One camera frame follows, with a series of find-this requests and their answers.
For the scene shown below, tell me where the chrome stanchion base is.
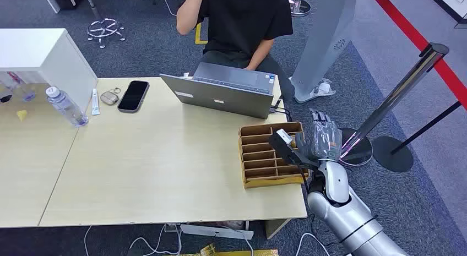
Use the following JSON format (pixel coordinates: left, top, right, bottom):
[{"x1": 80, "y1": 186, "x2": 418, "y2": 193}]
[{"x1": 289, "y1": 0, "x2": 312, "y2": 18}]

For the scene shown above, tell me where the clear plastic water bottle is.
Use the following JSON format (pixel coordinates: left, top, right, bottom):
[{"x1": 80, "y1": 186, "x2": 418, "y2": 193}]
[{"x1": 45, "y1": 86, "x2": 90, "y2": 128}]

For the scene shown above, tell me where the grey kiosk stand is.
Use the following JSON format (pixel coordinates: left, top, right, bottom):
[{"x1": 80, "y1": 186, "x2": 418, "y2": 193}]
[{"x1": 290, "y1": 0, "x2": 361, "y2": 104}]

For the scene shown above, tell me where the beige earbuds case with ring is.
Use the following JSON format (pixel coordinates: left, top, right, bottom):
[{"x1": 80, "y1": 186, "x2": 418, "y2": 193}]
[{"x1": 100, "y1": 87, "x2": 122, "y2": 106}]

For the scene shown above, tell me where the wooden card organizer box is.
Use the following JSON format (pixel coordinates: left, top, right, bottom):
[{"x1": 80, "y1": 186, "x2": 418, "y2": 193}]
[{"x1": 238, "y1": 122, "x2": 311, "y2": 190}]

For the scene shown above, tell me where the gold foil sheet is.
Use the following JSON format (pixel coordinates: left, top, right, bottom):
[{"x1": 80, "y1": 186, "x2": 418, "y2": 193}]
[{"x1": 171, "y1": 243, "x2": 279, "y2": 256}]

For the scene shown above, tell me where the red barrier belt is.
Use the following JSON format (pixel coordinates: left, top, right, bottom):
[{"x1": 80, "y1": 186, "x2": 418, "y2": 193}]
[{"x1": 368, "y1": 0, "x2": 467, "y2": 111}]

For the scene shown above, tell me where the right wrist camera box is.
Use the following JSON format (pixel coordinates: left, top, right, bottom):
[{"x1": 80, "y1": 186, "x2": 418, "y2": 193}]
[{"x1": 269, "y1": 128, "x2": 319, "y2": 170}]

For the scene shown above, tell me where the black smartphone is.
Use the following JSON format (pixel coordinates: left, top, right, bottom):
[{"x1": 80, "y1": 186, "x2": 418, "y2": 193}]
[{"x1": 117, "y1": 80, "x2": 150, "y2": 114}]

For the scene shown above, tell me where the black stanchion post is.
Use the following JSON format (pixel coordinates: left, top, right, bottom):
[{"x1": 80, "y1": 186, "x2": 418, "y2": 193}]
[{"x1": 372, "y1": 100, "x2": 463, "y2": 173}]

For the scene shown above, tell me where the small white tube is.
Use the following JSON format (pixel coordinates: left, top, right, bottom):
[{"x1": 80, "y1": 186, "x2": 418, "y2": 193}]
[{"x1": 91, "y1": 88, "x2": 101, "y2": 116}]

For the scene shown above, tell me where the person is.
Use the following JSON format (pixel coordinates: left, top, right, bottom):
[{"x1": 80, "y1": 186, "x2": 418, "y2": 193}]
[{"x1": 176, "y1": 0, "x2": 296, "y2": 102}]

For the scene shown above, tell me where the white shelf box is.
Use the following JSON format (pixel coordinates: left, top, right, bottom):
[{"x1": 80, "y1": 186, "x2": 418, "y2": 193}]
[{"x1": 0, "y1": 28, "x2": 99, "y2": 113}]

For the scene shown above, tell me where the white power strip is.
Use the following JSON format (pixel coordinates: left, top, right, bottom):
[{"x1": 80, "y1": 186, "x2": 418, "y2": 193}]
[{"x1": 180, "y1": 224, "x2": 254, "y2": 242}]

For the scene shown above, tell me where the black laptop cable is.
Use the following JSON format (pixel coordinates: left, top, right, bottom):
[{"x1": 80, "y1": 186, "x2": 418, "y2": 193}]
[{"x1": 269, "y1": 95, "x2": 294, "y2": 123}]

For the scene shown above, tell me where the chrome stanchion post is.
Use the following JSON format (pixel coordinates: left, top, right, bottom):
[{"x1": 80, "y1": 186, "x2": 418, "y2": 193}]
[{"x1": 327, "y1": 42, "x2": 450, "y2": 168}]

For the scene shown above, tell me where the grey laptop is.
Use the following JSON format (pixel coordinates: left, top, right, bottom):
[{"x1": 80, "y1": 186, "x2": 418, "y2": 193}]
[{"x1": 160, "y1": 62, "x2": 276, "y2": 120}]

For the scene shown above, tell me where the white cable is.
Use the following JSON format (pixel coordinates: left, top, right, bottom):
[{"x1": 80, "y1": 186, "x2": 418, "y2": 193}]
[
  {"x1": 128, "y1": 224, "x2": 183, "y2": 256},
  {"x1": 295, "y1": 232, "x2": 332, "y2": 256},
  {"x1": 83, "y1": 225, "x2": 94, "y2": 256},
  {"x1": 156, "y1": 0, "x2": 178, "y2": 18}
]

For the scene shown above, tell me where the chrome chair base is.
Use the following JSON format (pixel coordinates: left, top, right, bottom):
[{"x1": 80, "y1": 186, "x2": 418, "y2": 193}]
[{"x1": 86, "y1": 17, "x2": 126, "y2": 50}]

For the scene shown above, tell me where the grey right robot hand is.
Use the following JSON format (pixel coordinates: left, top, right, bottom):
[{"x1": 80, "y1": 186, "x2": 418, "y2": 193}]
[{"x1": 295, "y1": 108, "x2": 344, "y2": 162}]

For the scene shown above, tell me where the white cabinet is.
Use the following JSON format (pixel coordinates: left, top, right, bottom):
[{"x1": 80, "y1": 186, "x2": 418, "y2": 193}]
[{"x1": 425, "y1": 0, "x2": 467, "y2": 30}]

